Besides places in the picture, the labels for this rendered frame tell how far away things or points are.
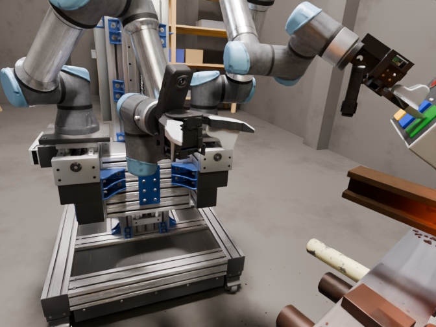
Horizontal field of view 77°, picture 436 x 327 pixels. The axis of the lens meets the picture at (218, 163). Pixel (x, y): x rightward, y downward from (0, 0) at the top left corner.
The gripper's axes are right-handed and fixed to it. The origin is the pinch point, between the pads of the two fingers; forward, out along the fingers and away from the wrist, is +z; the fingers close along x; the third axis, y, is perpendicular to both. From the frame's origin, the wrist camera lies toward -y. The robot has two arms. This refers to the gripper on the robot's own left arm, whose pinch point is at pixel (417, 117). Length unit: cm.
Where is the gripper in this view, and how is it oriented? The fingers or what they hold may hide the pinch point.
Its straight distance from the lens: 74.4
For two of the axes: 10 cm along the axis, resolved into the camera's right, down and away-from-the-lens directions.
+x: 4.2, -3.0, 8.5
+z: 7.5, 6.4, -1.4
